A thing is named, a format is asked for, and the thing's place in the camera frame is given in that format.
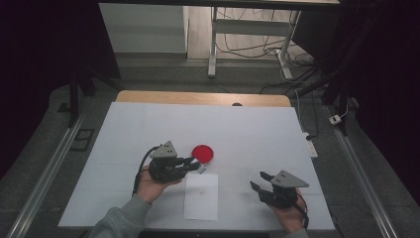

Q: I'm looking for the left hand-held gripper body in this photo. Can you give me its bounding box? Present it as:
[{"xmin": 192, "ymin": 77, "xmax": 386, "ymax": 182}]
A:
[{"xmin": 148, "ymin": 140, "xmax": 190, "ymax": 184}]

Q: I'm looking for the white paper sheet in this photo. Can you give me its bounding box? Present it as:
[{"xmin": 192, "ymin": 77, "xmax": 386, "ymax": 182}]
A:
[{"xmin": 183, "ymin": 173, "xmax": 219, "ymax": 222}]

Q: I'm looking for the aluminium rail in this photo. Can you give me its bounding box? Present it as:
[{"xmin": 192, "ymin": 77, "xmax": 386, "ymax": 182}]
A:
[
  {"xmin": 325, "ymin": 105, "xmax": 400, "ymax": 238},
  {"xmin": 6, "ymin": 110, "xmax": 87, "ymax": 238}
]

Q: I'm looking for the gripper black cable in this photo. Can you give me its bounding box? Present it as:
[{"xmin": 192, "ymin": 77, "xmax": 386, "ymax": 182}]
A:
[
  {"xmin": 132, "ymin": 145, "xmax": 162, "ymax": 197},
  {"xmin": 291, "ymin": 192, "xmax": 310, "ymax": 231}
]

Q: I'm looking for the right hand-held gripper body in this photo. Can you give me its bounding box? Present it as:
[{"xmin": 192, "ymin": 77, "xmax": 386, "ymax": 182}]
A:
[{"xmin": 258, "ymin": 170, "xmax": 310, "ymax": 210}]

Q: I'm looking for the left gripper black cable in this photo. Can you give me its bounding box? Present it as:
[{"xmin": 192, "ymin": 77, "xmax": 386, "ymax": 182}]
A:
[{"xmin": 132, "ymin": 145, "xmax": 162, "ymax": 197}]

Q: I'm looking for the white power strip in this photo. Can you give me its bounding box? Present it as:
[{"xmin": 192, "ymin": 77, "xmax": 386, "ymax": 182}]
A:
[{"xmin": 302, "ymin": 132, "xmax": 319, "ymax": 159}]

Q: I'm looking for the black metal stand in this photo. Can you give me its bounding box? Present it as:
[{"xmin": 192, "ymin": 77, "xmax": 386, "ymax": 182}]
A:
[{"xmin": 67, "ymin": 65, "xmax": 123, "ymax": 129}]

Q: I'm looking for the red petri dish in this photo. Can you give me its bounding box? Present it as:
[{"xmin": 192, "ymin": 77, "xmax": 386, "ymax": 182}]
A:
[{"xmin": 191, "ymin": 144, "xmax": 215, "ymax": 166}]

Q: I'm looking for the wooden table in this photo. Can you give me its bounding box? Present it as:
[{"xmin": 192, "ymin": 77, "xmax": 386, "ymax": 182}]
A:
[{"xmin": 115, "ymin": 89, "xmax": 292, "ymax": 108}]

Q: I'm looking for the person's left hand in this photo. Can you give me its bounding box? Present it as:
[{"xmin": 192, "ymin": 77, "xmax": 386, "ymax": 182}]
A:
[{"xmin": 136, "ymin": 165, "xmax": 183, "ymax": 205}]

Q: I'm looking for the white desk frame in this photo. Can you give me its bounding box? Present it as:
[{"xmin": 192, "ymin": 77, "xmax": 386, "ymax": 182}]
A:
[{"xmin": 207, "ymin": 6, "xmax": 302, "ymax": 80}]

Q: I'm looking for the person's right hand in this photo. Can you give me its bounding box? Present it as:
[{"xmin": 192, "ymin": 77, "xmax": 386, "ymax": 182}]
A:
[{"xmin": 268, "ymin": 189, "xmax": 306, "ymax": 234}]

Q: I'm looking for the dark curtain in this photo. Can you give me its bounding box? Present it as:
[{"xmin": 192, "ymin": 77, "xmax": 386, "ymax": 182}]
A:
[
  {"xmin": 0, "ymin": 0, "xmax": 121, "ymax": 181},
  {"xmin": 291, "ymin": 0, "xmax": 420, "ymax": 207}
]

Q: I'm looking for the white cabinet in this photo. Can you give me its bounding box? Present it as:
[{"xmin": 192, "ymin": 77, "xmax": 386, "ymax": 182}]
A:
[{"xmin": 98, "ymin": 3, "xmax": 190, "ymax": 55}]

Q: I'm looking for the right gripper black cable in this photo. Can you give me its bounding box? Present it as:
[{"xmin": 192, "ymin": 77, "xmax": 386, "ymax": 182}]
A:
[{"xmin": 291, "ymin": 192, "xmax": 310, "ymax": 231}]

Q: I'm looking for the tangle of floor cables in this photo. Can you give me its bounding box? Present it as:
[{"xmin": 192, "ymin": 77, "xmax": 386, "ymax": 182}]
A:
[{"xmin": 216, "ymin": 8, "xmax": 315, "ymax": 68}]

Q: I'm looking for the black rectangular frame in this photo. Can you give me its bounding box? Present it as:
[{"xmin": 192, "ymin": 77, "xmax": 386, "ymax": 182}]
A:
[{"xmin": 69, "ymin": 128, "xmax": 95, "ymax": 153}]

